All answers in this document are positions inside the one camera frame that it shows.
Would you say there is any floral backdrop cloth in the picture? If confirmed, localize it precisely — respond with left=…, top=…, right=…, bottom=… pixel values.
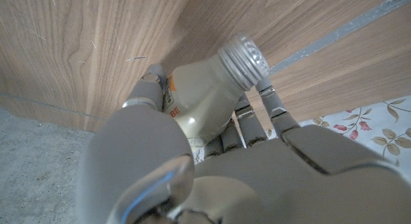
left=265, top=95, right=411, bottom=173

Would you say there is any beige bottle with silver cap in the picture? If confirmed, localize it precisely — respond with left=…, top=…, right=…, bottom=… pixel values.
left=162, top=31, right=270, bottom=151

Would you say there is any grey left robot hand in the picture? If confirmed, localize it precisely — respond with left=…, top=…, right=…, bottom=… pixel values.
left=76, top=64, right=411, bottom=224

